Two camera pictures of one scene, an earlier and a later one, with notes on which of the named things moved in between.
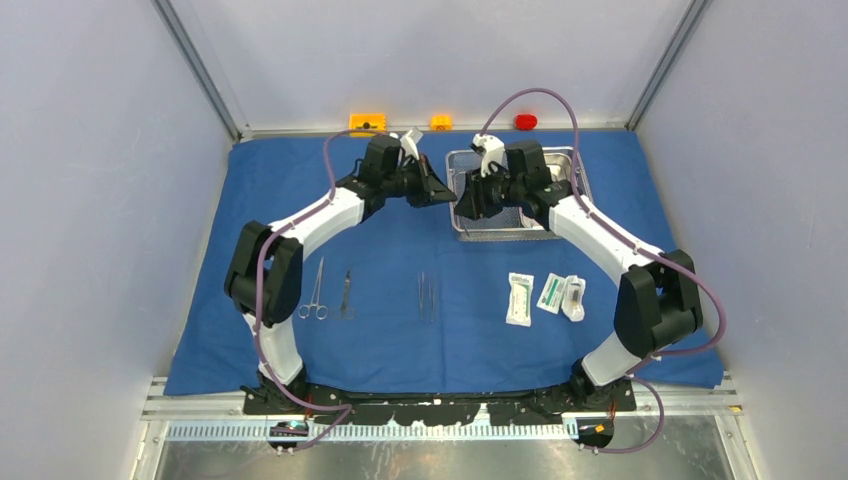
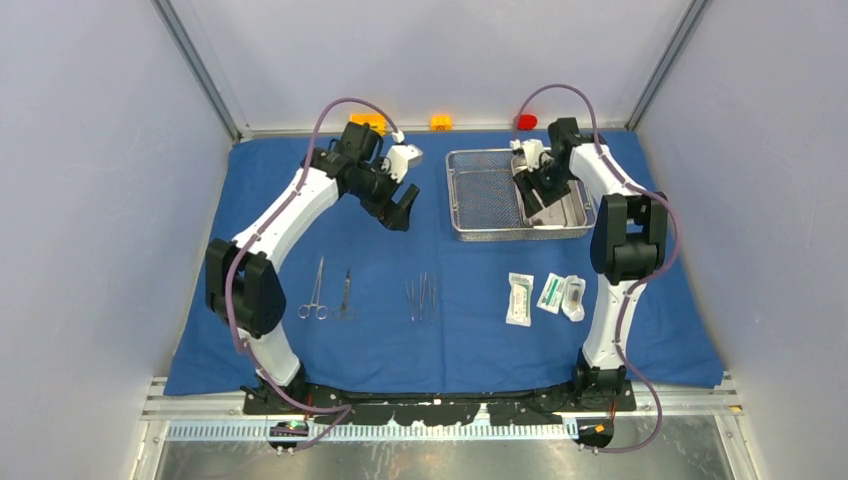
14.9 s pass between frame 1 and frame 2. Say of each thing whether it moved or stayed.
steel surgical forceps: stayed
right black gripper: moved
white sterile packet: stayed
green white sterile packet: stayed
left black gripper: moved
